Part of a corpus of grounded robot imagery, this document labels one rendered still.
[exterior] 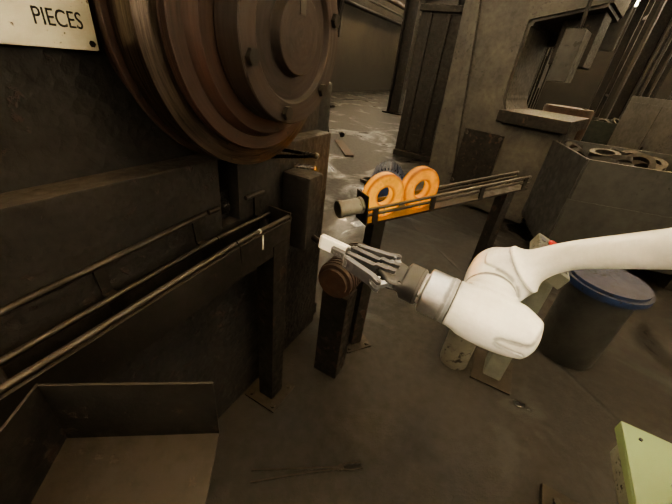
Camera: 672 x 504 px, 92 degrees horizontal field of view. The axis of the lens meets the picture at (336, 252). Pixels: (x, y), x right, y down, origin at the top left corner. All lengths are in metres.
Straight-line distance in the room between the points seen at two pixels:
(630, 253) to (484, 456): 0.92
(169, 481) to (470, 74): 3.23
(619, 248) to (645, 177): 2.03
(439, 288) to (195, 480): 0.46
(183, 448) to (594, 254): 0.70
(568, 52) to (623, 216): 1.12
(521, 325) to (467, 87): 2.85
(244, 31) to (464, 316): 0.56
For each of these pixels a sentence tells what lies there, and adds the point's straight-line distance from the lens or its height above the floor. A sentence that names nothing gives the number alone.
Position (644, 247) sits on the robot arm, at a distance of 0.64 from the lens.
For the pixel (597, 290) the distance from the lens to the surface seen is 1.66.
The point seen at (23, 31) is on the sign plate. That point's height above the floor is 1.08.
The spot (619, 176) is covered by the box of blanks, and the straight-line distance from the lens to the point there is 2.62.
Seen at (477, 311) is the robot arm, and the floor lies 0.75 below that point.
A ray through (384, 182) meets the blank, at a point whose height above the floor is 0.76.
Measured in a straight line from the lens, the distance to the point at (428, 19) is 4.87.
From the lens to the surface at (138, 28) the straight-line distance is 0.56.
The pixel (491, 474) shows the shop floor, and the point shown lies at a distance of 1.36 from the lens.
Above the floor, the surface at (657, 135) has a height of 0.79.
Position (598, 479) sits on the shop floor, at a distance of 1.57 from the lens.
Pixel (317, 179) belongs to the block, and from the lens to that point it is 0.95.
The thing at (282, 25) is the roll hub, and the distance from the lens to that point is 0.61.
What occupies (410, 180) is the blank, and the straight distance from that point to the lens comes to 1.17.
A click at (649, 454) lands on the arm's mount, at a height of 0.38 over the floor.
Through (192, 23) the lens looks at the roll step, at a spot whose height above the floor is 1.11.
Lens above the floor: 1.09
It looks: 31 degrees down
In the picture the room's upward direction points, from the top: 7 degrees clockwise
